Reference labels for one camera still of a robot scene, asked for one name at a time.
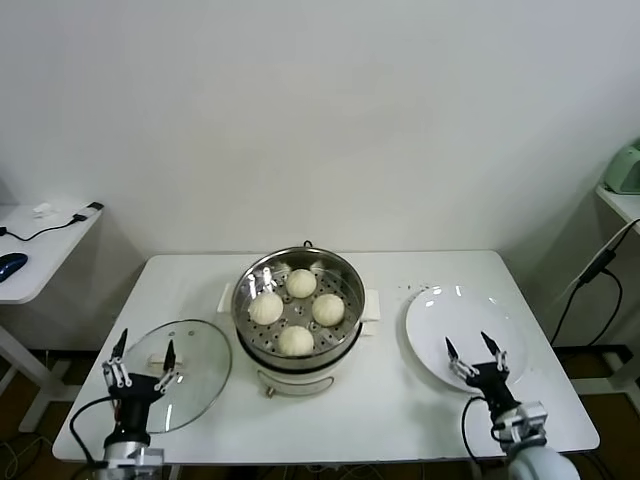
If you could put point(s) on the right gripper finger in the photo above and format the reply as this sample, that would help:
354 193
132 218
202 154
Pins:
457 367
497 355

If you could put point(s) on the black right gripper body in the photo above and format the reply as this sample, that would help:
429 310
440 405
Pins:
492 387

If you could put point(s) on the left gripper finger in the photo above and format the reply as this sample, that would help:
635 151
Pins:
119 360
170 370

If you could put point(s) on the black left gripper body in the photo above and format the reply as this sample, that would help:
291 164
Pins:
135 400

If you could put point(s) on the round glass pot lid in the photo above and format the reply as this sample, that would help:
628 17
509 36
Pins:
200 370

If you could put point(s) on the white steamed baozi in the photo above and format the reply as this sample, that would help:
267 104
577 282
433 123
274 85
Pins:
265 308
295 341
301 283
328 310

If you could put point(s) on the perforated steel steamer basket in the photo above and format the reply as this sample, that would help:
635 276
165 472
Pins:
350 280

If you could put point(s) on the white round plate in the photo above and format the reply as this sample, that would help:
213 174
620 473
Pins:
430 330

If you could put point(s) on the white side desk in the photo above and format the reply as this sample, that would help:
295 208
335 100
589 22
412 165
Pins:
45 255
620 202

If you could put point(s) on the cream electric cooker base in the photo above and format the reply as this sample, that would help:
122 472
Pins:
300 377

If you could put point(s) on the blue computer mouse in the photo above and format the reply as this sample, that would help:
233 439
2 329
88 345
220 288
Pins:
11 265

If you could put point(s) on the grey USB adapter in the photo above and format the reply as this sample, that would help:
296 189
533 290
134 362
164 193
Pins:
92 208

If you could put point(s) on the small white plastic object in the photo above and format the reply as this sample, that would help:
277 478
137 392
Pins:
42 210

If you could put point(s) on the mint green appliance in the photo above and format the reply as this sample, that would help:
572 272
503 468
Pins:
625 167

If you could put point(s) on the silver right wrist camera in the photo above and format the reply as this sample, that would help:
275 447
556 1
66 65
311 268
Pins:
532 417

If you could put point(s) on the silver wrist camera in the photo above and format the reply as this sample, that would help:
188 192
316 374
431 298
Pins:
532 417
150 457

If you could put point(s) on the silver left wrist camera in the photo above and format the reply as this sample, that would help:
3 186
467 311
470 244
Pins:
150 457

